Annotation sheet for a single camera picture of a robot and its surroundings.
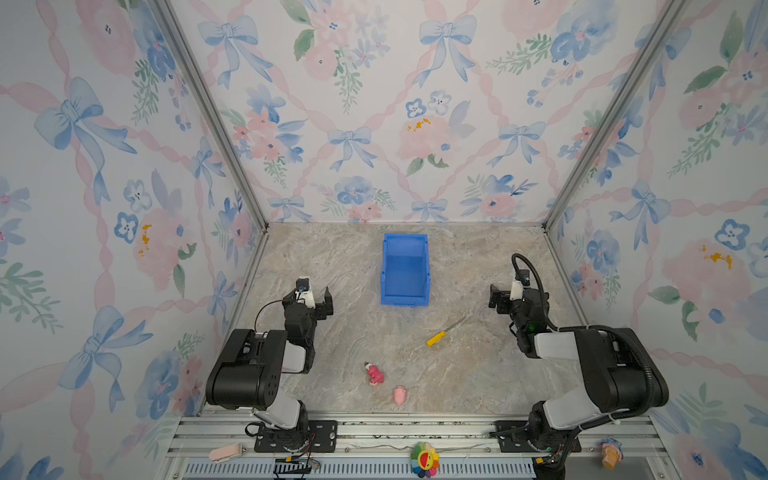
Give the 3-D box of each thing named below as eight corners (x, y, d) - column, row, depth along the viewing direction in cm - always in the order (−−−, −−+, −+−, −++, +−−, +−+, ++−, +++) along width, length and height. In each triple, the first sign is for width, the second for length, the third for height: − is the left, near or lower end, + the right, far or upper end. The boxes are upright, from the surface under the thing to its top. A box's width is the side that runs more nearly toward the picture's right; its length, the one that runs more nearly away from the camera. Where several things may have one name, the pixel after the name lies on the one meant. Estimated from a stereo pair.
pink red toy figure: (359, 373, 86) (358, 368, 83) (369, 363, 88) (368, 358, 85) (375, 390, 83) (375, 386, 80) (385, 379, 85) (385, 375, 82)
